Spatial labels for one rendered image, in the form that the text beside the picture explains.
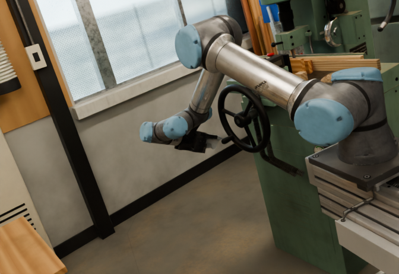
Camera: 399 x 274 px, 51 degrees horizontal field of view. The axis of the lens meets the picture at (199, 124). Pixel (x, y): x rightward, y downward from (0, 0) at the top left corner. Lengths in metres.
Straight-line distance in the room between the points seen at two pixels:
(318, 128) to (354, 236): 0.27
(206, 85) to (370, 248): 0.71
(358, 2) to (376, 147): 1.00
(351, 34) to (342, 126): 0.91
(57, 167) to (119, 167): 0.41
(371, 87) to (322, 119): 0.18
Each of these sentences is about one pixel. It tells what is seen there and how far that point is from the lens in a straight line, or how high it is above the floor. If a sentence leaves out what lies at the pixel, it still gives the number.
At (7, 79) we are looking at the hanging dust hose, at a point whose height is 1.15.
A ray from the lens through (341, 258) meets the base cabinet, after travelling 1.97.
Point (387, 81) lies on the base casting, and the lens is 1.99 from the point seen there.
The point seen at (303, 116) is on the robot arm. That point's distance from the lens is 0.98.
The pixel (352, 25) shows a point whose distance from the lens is 1.82.
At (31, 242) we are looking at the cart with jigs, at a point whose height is 0.53.
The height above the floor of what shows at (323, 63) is 0.93.
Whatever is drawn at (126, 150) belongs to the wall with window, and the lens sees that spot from 2.88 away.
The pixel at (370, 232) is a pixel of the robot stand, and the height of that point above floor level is 0.73.
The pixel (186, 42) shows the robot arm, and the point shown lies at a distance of 1.16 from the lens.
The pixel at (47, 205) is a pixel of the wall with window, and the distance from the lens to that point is 2.74.
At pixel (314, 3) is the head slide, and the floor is 1.15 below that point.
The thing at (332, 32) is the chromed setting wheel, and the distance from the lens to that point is 1.82.
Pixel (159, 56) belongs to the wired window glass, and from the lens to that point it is 3.06.
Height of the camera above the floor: 1.34
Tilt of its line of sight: 18 degrees down
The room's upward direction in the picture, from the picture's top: 16 degrees counter-clockwise
